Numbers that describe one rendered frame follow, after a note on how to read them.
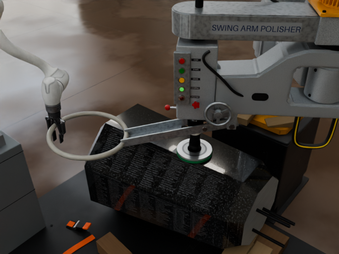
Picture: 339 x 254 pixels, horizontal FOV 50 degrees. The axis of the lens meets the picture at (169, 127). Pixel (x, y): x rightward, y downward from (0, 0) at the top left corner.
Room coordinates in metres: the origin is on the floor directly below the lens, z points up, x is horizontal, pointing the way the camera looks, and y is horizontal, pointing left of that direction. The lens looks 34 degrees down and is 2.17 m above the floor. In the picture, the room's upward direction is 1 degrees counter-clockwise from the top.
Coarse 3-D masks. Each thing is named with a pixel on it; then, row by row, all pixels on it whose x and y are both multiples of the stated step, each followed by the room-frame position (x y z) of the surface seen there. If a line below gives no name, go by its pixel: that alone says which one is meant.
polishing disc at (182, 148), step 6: (180, 144) 1.77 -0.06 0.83; (186, 144) 1.77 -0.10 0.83; (204, 144) 1.77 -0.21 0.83; (180, 150) 1.71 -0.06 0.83; (186, 150) 1.71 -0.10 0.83; (204, 150) 1.71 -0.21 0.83; (210, 150) 1.71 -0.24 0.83; (180, 156) 1.67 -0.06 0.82; (186, 156) 1.66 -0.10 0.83; (192, 156) 1.65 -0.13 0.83; (198, 156) 1.65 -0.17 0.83; (204, 156) 1.65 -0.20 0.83
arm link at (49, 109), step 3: (60, 102) 1.89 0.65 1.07; (45, 105) 1.85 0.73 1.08; (54, 105) 1.85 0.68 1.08; (57, 105) 1.85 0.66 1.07; (60, 105) 1.88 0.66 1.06; (48, 108) 1.84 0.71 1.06; (51, 108) 1.84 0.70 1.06; (54, 108) 1.84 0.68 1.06; (57, 108) 1.85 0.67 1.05; (60, 108) 1.88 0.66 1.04; (48, 111) 1.85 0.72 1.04; (51, 111) 1.84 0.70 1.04; (54, 111) 1.84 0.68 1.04; (57, 111) 1.85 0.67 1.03
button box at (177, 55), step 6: (174, 54) 1.62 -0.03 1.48; (180, 54) 1.61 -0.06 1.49; (186, 54) 1.61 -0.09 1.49; (174, 60) 1.62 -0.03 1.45; (186, 60) 1.61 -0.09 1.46; (174, 66) 1.62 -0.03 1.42; (180, 66) 1.61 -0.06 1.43; (186, 66) 1.61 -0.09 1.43; (174, 72) 1.62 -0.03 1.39; (186, 72) 1.61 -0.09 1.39; (174, 78) 1.62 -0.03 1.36; (186, 78) 1.61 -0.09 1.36; (174, 84) 1.62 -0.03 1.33; (180, 84) 1.61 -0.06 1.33; (186, 84) 1.61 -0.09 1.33; (174, 90) 1.62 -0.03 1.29; (186, 90) 1.61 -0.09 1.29; (174, 96) 1.62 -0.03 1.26; (186, 96) 1.61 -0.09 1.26; (174, 102) 1.62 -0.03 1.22; (180, 102) 1.61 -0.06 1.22; (186, 102) 1.61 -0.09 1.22
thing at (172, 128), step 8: (168, 120) 1.80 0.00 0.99; (176, 120) 1.79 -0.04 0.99; (184, 120) 1.79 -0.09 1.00; (224, 120) 1.65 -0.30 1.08; (128, 128) 1.84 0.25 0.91; (136, 128) 1.82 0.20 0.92; (144, 128) 1.81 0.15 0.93; (152, 128) 1.81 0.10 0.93; (160, 128) 1.80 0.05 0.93; (168, 128) 1.79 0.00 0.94; (176, 128) 1.77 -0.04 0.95; (184, 128) 1.68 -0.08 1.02; (192, 128) 1.67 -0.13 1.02; (200, 128) 1.67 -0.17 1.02; (208, 128) 1.66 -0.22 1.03; (216, 128) 1.66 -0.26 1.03; (224, 128) 1.65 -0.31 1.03; (232, 128) 1.61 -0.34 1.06; (136, 136) 1.79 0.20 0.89; (144, 136) 1.70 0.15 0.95; (152, 136) 1.70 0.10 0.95; (160, 136) 1.69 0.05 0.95; (168, 136) 1.69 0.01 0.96; (176, 136) 1.68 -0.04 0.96; (128, 144) 1.71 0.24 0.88; (136, 144) 1.71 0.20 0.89
